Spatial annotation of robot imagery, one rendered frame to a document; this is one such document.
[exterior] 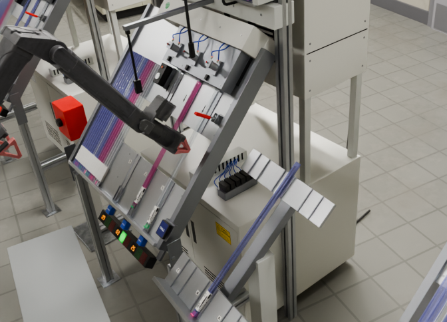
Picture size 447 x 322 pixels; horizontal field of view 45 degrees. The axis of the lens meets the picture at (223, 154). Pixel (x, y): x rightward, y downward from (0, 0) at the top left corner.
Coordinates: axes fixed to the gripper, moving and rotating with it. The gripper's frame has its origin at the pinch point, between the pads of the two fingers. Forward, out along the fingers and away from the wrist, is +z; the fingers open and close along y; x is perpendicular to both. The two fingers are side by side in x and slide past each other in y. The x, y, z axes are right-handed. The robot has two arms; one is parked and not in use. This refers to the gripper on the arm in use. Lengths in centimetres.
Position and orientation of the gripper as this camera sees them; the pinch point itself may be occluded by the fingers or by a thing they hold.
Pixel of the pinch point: (186, 149)
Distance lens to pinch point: 177.9
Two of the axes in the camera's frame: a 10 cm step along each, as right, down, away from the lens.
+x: -5.3, 8.5, -0.1
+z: 5.8, 3.7, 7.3
